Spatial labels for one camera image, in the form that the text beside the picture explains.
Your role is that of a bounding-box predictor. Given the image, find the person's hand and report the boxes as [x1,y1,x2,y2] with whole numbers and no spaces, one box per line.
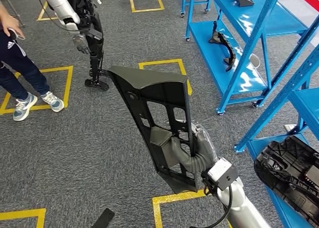
[0,13,26,40]

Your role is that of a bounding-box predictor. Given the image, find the black humanoid robot body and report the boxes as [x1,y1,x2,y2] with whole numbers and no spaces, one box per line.
[61,0,110,92]

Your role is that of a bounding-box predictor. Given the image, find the silver round metal object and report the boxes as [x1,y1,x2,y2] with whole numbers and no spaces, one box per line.
[249,53,261,69]

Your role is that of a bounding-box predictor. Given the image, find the person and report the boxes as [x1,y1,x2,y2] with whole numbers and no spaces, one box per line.
[0,3,65,122]

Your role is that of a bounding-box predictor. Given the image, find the large black moulded plastic part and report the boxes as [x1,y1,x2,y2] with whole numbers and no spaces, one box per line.
[253,135,319,228]

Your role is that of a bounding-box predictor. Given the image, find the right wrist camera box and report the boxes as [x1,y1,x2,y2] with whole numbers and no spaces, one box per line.
[200,157,240,196]

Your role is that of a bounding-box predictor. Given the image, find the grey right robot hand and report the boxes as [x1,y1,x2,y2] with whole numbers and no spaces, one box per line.
[170,122,219,175]

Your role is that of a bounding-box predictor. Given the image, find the yellow floor tape square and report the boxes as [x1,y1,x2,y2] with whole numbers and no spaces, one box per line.
[36,1,60,22]
[152,189,234,228]
[0,65,74,116]
[128,0,165,14]

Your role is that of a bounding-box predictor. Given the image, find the grey hand of second robot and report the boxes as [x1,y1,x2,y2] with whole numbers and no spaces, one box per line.
[73,33,91,55]

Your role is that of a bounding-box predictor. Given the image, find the black handheld controller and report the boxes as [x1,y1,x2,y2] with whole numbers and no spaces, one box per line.
[8,27,26,41]

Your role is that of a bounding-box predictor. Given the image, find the black plastic frame part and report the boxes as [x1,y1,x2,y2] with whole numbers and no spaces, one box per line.
[107,66,200,195]

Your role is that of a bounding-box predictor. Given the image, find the black curved plastic part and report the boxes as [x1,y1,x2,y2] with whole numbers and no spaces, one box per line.
[209,20,237,73]

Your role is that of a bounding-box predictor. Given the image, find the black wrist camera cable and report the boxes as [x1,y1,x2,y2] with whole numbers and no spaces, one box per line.
[189,185,234,228]

